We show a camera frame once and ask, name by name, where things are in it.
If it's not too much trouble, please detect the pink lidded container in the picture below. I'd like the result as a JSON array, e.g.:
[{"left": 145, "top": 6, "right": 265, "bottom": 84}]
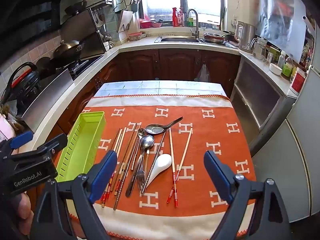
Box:
[{"left": 128, "top": 32, "right": 147, "bottom": 41}]

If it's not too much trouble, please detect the green plastic utensil tray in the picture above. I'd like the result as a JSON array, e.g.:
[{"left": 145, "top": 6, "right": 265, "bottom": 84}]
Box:
[{"left": 54, "top": 111, "right": 107, "bottom": 183}]

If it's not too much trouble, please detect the stack of steel dishes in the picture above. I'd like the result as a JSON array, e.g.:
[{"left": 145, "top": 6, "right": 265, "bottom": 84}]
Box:
[{"left": 202, "top": 32, "right": 227, "bottom": 43}]

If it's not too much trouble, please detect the steel electric kettle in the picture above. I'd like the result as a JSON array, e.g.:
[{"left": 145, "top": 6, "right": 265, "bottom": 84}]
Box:
[{"left": 234, "top": 21, "right": 256, "bottom": 53}]

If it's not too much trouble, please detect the pale grid table cover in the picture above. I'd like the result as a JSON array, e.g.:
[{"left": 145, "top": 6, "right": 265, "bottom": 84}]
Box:
[{"left": 94, "top": 80, "right": 228, "bottom": 98}]

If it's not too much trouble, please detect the pink kitchen appliance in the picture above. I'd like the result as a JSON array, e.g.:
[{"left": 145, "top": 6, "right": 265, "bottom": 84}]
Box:
[{"left": 0, "top": 115, "right": 17, "bottom": 143}]

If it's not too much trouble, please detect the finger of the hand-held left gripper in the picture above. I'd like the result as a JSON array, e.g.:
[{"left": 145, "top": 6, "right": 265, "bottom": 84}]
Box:
[
  {"left": 10, "top": 134, "right": 68, "bottom": 162},
  {"left": 9, "top": 131, "right": 34, "bottom": 149}
]

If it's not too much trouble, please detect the person's left hand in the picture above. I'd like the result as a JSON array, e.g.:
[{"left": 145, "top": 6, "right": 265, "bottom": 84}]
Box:
[{"left": 15, "top": 192, "right": 35, "bottom": 221}]

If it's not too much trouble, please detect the black range hood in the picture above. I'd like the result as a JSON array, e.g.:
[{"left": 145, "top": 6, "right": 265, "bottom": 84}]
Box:
[{"left": 0, "top": 0, "right": 84, "bottom": 65}]

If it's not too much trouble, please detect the large steel spoon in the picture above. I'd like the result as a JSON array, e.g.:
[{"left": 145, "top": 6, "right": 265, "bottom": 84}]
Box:
[{"left": 126, "top": 135, "right": 155, "bottom": 197}]

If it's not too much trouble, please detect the orange patterned blanket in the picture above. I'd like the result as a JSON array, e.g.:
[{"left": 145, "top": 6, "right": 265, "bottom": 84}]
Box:
[{"left": 67, "top": 94, "right": 258, "bottom": 240}]

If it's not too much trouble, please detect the stainless steel splash guard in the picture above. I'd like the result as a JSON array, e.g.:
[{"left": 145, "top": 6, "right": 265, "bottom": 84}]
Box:
[{"left": 72, "top": 7, "right": 105, "bottom": 58}]

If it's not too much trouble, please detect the hanging clear plastic bag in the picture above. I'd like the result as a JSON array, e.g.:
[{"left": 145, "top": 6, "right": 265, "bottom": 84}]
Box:
[{"left": 194, "top": 64, "right": 209, "bottom": 82}]

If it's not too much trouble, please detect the glass pitcher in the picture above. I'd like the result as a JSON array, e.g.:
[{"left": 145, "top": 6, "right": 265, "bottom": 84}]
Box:
[{"left": 252, "top": 37, "right": 268, "bottom": 60}]

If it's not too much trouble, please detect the black gas stove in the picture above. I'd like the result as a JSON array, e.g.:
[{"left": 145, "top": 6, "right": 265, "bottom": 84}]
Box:
[{"left": 66, "top": 54, "right": 103, "bottom": 79}]

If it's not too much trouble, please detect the red label jar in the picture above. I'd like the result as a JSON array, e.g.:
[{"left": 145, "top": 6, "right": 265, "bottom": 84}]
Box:
[{"left": 289, "top": 67, "right": 307, "bottom": 96}]

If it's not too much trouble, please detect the dark brown wooden chopstick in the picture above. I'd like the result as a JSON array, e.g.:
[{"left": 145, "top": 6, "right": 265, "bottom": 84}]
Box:
[{"left": 109, "top": 129, "right": 120, "bottom": 153}]

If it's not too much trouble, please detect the grey refrigerator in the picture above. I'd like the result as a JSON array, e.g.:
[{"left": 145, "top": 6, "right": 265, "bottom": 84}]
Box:
[{"left": 250, "top": 65, "right": 320, "bottom": 224}]

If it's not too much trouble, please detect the clear plastic wall sheet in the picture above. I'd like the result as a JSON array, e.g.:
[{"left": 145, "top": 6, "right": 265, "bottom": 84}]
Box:
[{"left": 257, "top": 0, "right": 307, "bottom": 63}]

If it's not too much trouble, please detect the steel kitchen faucet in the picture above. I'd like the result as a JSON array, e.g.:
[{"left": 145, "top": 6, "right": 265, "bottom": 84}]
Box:
[{"left": 186, "top": 9, "right": 200, "bottom": 38}]

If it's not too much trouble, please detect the steel fork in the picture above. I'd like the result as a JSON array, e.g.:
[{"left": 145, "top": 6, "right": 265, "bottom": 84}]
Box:
[{"left": 136, "top": 152, "right": 147, "bottom": 191}]

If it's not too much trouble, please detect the small steel spoon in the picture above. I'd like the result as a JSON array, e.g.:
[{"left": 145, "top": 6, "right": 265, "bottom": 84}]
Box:
[{"left": 134, "top": 128, "right": 147, "bottom": 170}]

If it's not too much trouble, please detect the black wok with lid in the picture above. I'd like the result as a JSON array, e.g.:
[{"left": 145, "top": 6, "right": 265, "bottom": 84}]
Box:
[{"left": 53, "top": 40, "right": 85, "bottom": 64}]

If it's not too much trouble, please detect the black pressure cooker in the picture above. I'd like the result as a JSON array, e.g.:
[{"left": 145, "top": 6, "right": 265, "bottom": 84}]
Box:
[{"left": 0, "top": 62, "right": 42, "bottom": 108}]

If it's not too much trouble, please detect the green label bottle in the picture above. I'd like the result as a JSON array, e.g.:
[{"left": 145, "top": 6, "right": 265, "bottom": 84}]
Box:
[{"left": 282, "top": 56, "right": 294, "bottom": 77}]

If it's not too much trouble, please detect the white ceramic spoon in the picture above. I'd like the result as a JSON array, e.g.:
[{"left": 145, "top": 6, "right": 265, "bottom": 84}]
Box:
[{"left": 144, "top": 154, "right": 172, "bottom": 191}]

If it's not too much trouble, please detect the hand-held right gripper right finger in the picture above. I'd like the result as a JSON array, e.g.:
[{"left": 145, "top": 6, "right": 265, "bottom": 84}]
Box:
[{"left": 204, "top": 151, "right": 292, "bottom": 240}]

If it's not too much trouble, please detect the steel kitchen sink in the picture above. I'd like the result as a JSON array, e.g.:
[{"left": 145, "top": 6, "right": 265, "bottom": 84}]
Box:
[{"left": 154, "top": 35, "right": 200, "bottom": 43}]

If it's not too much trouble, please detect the dark metal soup spoon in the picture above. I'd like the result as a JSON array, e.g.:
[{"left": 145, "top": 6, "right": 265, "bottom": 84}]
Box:
[{"left": 145, "top": 116, "right": 184, "bottom": 136}]

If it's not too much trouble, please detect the golden brown chopstick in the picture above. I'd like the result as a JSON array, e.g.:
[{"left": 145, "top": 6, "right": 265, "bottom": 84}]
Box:
[{"left": 130, "top": 129, "right": 142, "bottom": 172}]

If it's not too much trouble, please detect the steel frosted door cabinet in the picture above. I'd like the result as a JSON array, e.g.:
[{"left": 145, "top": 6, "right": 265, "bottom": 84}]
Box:
[{"left": 230, "top": 52, "right": 288, "bottom": 130}]

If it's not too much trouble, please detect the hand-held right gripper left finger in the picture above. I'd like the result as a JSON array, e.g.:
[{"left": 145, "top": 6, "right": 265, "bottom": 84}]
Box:
[{"left": 30, "top": 150, "right": 118, "bottom": 240}]

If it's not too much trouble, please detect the brown chopstick red end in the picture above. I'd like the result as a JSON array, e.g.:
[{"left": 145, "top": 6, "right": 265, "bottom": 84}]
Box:
[{"left": 114, "top": 122, "right": 134, "bottom": 197}]

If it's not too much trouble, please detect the white cap plastic bottle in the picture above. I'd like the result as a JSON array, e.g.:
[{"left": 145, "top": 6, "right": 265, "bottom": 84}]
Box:
[{"left": 277, "top": 50, "right": 286, "bottom": 68}]

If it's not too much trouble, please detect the pale cutting board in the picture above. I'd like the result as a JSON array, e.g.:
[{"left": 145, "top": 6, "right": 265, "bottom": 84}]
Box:
[{"left": 117, "top": 10, "right": 140, "bottom": 33}]

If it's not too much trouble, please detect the white bowl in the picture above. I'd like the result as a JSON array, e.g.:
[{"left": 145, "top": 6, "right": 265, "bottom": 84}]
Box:
[{"left": 269, "top": 63, "right": 283, "bottom": 75}]

